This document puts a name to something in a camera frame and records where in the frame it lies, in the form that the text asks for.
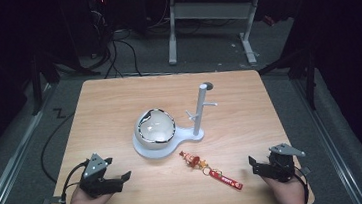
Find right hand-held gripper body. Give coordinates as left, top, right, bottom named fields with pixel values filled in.
left=265, top=140, right=309, bottom=185

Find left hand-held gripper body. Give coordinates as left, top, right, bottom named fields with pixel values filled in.
left=76, top=150, right=126, bottom=200

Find person's right hand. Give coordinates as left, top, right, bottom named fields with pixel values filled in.
left=261, top=172, right=307, bottom=204

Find white round bowl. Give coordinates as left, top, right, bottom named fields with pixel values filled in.
left=132, top=106, right=178, bottom=153

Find white stand with hooks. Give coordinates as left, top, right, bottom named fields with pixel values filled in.
left=127, top=80, right=224, bottom=162

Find black metal stand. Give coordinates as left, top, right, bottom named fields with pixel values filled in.
left=254, top=34, right=322, bottom=116
left=25, top=50, right=65, bottom=116

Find white-framed desk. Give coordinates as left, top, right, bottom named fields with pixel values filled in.
left=162, top=0, right=309, bottom=73

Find grey table bracket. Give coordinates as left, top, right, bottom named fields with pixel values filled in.
left=299, top=165, right=313, bottom=177
left=40, top=195, right=63, bottom=204

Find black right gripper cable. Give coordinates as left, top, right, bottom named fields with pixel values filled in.
left=292, top=163, right=311, bottom=204

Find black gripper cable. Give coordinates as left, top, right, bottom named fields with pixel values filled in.
left=55, top=159, right=94, bottom=204
left=292, top=163, right=311, bottom=204

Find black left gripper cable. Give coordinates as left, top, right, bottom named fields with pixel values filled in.
left=55, top=159, right=94, bottom=204

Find red keychain with strap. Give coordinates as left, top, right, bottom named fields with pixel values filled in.
left=178, top=145, right=245, bottom=197

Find metal floor rail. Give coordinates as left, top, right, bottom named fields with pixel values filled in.
left=290, top=72, right=362, bottom=204
left=0, top=81, right=66, bottom=204

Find black floor cable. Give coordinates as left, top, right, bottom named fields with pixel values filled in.
left=36, top=111, right=82, bottom=186

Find black floor cables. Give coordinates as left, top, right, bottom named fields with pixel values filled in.
left=82, top=0, right=143, bottom=83

